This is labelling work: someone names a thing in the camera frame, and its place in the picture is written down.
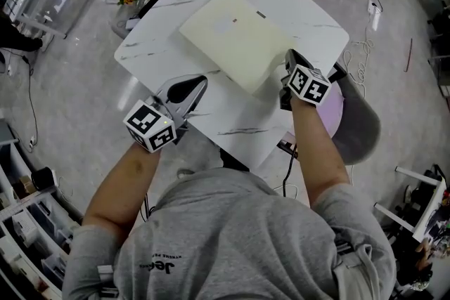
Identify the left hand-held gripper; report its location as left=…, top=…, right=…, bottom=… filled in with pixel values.
left=122, top=74, right=209, bottom=154

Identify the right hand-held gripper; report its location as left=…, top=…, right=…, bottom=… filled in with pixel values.
left=279, top=48, right=333, bottom=112

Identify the cream white folder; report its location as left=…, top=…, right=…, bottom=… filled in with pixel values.
left=178, top=0, right=297, bottom=95

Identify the person's right forearm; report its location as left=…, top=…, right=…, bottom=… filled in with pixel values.
left=289, top=97, right=352, bottom=209

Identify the person's left forearm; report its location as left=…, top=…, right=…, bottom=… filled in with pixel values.
left=82, top=141, right=162, bottom=235

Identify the black flat device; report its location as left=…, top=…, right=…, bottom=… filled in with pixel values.
left=327, top=62, right=348, bottom=83

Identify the white power strip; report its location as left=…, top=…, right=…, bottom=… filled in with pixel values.
left=366, top=0, right=383, bottom=32

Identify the grey round-backed chair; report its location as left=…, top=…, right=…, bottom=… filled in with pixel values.
left=329, top=72, right=383, bottom=167

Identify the person's grey sweatshirt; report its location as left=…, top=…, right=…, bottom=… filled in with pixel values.
left=61, top=167, right=399, bottom=300

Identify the black cylinder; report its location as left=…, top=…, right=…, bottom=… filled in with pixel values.
left=30, top=166, right=54, bottom=192

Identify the cluttered white side table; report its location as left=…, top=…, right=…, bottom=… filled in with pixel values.
left=373, top=164, right=450, bottom=245

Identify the white storage shelf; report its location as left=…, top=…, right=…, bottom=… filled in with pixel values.
left=0, top=118, right=85, bottom=300

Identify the coiled white cable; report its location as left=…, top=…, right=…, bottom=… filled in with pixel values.
left=342, top=27, right=375, bottom=100

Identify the black cable under table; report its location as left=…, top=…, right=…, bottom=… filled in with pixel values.
left=276, top=139, right=300, bottom=198

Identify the long black floor cable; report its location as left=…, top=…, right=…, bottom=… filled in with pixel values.
left=19, top=54, right=40, bottom=152

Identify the white harness strap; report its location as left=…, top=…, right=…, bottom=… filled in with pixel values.
left=332, top=240, right=383, bottom=300
left=96, top=263, right=120, bottom=300

